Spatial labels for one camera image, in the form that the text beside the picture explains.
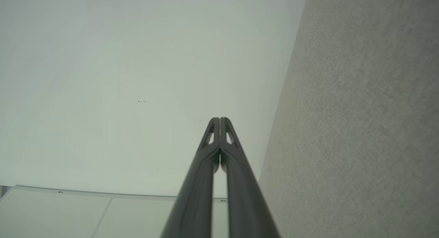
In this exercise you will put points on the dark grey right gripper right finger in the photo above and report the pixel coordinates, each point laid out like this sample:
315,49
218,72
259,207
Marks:
245,197

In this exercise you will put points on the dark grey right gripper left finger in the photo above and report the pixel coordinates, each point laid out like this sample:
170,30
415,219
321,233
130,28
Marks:
195,197

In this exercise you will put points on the grey fabric sofa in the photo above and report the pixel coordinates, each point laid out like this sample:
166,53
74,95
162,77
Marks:
360,111

